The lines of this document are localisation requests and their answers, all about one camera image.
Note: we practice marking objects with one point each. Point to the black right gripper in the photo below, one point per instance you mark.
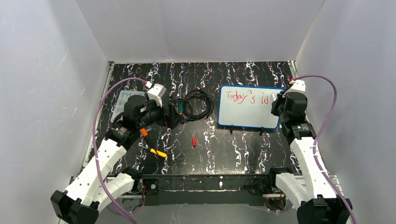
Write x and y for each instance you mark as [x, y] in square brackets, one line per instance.
[276, 107]

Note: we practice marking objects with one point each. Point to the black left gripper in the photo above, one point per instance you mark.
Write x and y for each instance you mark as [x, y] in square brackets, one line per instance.
[170, 115]

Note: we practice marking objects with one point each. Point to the red marker cap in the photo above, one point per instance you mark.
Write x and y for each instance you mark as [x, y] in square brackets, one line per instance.
[194, 143]

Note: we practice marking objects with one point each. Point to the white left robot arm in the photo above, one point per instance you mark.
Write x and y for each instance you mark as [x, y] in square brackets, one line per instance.
[139, 112]

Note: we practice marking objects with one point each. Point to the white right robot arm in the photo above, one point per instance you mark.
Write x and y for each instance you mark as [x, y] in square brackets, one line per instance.
[318, 200]

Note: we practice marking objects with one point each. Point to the blue framed whiteboard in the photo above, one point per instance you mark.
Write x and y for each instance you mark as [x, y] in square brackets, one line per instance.
[247, 106]

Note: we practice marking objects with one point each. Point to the clear plastic screw box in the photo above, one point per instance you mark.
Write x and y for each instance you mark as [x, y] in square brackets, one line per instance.
[122, 99]

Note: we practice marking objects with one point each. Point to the green handled screwdriver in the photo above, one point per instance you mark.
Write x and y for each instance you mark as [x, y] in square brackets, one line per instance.
[180, 108]

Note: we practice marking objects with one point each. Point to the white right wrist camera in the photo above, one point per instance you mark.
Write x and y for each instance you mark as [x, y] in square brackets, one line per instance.
[297, 86]

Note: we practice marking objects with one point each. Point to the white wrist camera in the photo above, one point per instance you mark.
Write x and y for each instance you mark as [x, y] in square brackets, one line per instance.
[297, 86]
[156, 93]

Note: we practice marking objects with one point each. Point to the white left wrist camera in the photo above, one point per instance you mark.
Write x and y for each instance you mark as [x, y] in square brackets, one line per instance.
[156, 93]

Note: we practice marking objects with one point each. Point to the yellow handled screwdriver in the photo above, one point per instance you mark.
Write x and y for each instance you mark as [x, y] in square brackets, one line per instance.
[158, 153]

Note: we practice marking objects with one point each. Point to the aluminium front rail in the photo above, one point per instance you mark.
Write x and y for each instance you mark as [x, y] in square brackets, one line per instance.
[198, 188]

